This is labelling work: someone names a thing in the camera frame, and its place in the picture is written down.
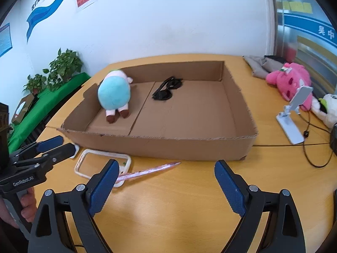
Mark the white panda plush toy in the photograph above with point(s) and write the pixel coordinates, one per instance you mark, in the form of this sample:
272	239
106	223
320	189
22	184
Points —
325	109

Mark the grey folded cloth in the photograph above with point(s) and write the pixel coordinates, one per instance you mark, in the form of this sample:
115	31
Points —
261	66

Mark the pink strawberry bear plush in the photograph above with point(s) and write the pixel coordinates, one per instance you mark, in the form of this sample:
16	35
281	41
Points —
288	79

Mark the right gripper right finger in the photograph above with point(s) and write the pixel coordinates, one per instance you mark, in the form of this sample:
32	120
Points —
283	231

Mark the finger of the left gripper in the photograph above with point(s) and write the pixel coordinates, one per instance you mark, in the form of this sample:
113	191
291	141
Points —
32	150
48	158

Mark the small green potted plant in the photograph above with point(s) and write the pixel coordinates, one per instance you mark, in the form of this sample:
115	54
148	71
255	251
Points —
35	84

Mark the pink transparent pen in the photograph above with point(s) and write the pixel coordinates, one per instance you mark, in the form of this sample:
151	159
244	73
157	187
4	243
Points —
134	175

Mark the white earbuds case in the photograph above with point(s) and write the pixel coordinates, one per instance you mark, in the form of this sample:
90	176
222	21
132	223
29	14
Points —
76	147

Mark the white clear phone case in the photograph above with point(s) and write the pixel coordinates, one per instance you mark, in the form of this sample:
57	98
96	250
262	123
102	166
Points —
91	162

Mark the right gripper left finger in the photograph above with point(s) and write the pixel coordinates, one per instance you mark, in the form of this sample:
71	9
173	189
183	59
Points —
50	231

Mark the brown cardboard box tray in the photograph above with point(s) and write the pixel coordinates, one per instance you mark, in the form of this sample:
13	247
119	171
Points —
207	118

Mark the pink pig plush toy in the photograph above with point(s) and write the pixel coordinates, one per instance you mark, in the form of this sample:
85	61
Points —
114	94

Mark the black sunglasses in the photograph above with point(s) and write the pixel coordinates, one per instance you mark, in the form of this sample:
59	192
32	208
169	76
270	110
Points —
163	92

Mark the green covered side table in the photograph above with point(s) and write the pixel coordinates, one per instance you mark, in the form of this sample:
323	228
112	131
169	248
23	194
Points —
47	101

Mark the brown paper bag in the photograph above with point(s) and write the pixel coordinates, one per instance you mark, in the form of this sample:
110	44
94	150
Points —
23	108

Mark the person left hand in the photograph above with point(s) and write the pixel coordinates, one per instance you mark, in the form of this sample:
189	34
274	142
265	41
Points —
28	203

